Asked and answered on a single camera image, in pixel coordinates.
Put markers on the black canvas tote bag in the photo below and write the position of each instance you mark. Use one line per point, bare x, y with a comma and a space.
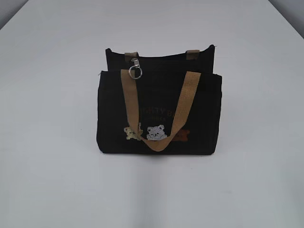
158, 93

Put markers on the silver key ring clasp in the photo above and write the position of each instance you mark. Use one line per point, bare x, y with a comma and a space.
133, 68

